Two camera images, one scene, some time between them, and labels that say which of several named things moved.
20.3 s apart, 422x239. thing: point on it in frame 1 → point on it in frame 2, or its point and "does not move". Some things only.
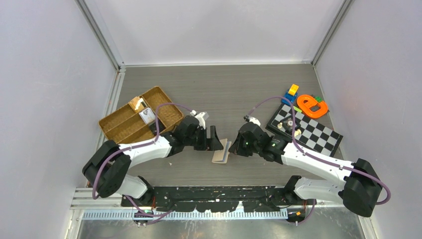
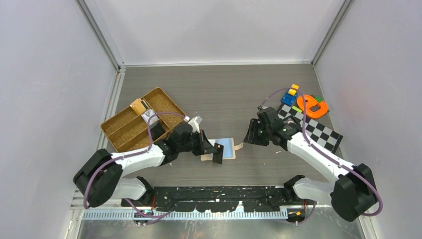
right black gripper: (237, 149) → (251, 137)
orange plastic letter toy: (310, 107) does not move
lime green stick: (297, 109) does not move
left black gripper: (208, 144) → (204, 146)
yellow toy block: (293, 89) does not move
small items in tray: (138, 104) does not move
